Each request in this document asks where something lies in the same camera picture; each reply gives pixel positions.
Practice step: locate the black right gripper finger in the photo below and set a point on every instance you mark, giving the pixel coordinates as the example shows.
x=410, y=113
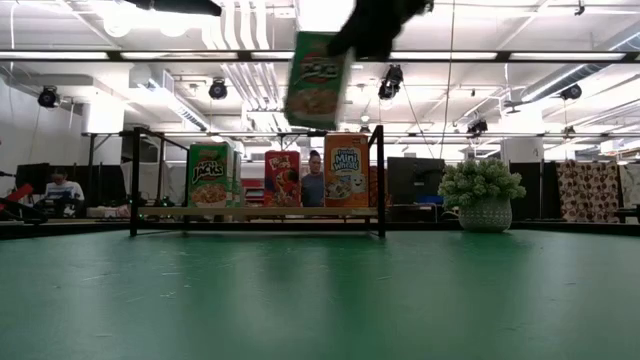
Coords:
x=375, y=50
x=360, y=32

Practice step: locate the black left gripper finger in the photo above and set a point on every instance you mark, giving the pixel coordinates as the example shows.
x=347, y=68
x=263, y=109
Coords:
x=190, y=3
x=200, y=10

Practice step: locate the Frosted Mini Wheats orange box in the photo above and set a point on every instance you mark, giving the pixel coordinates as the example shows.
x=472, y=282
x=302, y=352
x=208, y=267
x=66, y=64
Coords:
x=346, y=175

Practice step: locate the Froot Loops red cereal box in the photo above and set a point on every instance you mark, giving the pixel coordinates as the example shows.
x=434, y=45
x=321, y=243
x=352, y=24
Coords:
x=282, y=180

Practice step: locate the black ceiling spotlight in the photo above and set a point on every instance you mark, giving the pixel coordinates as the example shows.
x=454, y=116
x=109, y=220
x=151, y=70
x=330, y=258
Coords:
x=391, y=81
x=570, y=91
x=48, y=96
x=477, y=127
x=217, y=89

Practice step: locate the black computer monitor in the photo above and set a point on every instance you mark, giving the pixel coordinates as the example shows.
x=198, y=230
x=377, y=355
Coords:
x=415, y=180

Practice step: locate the person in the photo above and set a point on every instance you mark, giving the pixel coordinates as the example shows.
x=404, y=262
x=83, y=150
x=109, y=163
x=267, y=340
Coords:
x=62, y=192
x=313, y=187

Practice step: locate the green plant in white pot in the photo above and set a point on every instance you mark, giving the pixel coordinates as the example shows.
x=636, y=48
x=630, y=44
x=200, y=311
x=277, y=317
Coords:
x=480, y=185

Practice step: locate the brown floral curtain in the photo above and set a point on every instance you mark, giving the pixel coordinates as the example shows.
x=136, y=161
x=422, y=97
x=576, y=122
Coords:
x=587, y=192

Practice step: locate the green table mat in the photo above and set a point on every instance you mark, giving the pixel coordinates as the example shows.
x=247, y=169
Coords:
x=320, y=300

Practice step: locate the white leaf print curtain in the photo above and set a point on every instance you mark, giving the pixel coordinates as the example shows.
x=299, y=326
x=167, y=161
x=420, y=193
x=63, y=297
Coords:
x=631, y=185

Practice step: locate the black overhead frame beam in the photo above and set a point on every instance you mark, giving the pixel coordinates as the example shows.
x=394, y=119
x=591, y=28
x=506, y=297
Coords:
x=502, y=56

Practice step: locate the wooden shelf black metal frame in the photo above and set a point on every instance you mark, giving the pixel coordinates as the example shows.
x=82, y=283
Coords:
x=250, y=211

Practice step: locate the black table frame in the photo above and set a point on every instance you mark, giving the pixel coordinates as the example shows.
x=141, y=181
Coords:
x=575, y=227

